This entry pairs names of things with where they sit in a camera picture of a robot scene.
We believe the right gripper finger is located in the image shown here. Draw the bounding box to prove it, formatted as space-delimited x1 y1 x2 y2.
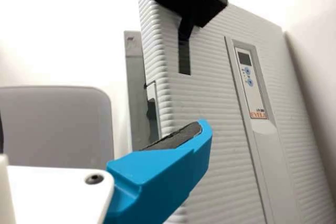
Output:
101 119 214 224

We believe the incubator door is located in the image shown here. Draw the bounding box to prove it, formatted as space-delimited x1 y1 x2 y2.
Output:
137 0 331 224

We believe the white box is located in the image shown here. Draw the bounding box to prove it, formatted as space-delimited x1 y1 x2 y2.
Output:
0 86 116 168

